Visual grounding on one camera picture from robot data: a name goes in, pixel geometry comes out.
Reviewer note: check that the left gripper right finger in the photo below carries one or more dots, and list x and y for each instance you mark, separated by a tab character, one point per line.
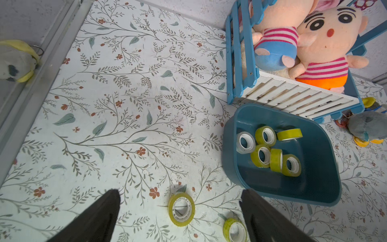
265	224

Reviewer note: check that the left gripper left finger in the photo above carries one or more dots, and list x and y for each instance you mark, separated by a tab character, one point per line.
96	223

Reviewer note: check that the yellow tape roll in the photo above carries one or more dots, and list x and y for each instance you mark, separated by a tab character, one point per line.
290	134
181	209
261	156
291	166
276	160
265	136
234	231

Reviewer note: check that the clear tape roll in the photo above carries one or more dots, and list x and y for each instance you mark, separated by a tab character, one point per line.
245	143

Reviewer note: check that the teal plastic storage box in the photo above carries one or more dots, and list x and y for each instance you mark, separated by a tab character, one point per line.
319	182

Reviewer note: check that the blue white toy crib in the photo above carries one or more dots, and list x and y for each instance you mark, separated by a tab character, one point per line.
246	82

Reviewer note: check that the plush doll blue shorts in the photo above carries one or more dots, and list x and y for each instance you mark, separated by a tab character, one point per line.
276	38

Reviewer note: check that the plush doll orange shorts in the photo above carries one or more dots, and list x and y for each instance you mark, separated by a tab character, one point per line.
324	63

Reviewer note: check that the pink pillow in crib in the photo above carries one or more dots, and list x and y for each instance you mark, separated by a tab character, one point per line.
326	4

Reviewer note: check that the grey plush keychain toy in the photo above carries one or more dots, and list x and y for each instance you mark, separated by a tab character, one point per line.
369	126

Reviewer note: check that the small round plush on wall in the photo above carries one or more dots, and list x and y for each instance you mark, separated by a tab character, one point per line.
18	61

